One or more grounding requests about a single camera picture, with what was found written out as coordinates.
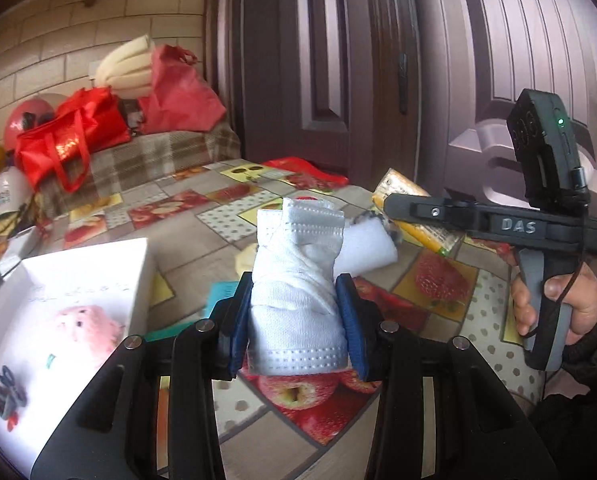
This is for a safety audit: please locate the dark brown door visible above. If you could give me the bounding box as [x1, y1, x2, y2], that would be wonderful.
[206, 0, 422, 181]

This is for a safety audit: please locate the white foam block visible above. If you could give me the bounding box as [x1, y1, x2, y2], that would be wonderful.
[336, 220, 399, 278]

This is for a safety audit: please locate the plaid blanket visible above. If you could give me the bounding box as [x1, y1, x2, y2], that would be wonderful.
[31, 122, 242, 218]

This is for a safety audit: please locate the white helmet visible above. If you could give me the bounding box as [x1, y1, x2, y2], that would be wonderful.
[0, 165, 34, 216]

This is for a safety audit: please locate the white cloth bundle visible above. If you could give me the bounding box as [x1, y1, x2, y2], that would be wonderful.
[247, 197, 349, 376]

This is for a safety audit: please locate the yellow tissue pack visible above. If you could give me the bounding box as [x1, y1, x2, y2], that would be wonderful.
[371, 167, 468, 259]

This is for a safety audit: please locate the red plastic bag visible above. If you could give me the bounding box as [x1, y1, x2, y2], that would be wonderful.
[137, 44, 228, 136]

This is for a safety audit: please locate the person's right hand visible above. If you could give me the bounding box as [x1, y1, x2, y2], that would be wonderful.
[509, 261, 597, 348]

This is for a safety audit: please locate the pink plush toy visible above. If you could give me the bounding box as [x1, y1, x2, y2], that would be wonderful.
[43, 304, 124, 376]

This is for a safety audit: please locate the purple metal door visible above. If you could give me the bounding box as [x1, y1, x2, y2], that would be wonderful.
[409, 0, 597, 261]

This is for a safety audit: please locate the flat red bag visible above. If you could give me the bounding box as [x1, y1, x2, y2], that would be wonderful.
[261, 156, 349, 192]

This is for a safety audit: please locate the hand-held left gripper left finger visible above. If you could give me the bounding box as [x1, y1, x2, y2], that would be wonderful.
[28, 272, 254, 480]

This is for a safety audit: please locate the red tote bag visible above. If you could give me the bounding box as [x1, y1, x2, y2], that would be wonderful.
[14, 87, 132, 193]

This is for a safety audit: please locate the white box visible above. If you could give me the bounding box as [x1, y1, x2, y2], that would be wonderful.
[0, 237, 156, 478]

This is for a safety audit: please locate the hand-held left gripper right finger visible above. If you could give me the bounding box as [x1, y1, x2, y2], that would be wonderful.
[335, 272, 559, 480]

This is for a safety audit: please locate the cream foam roll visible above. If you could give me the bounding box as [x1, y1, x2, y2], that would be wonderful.
[94, 35, 155, 100]

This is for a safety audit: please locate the large white power bank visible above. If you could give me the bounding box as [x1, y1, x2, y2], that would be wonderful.
[3, 226, 42, 261]

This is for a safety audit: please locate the fruit print tablecloth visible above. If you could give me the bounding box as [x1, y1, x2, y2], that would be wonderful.
[0, 157, 544, 480]

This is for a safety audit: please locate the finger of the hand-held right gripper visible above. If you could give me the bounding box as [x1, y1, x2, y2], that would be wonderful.
[383, 192, 484, 233]

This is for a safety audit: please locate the pale yellow soft piece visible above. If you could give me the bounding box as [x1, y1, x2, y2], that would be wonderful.
[232, 245, 256, 278]

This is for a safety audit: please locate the pink helmet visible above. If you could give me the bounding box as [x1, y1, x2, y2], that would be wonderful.
[3, 92, 69, 153]

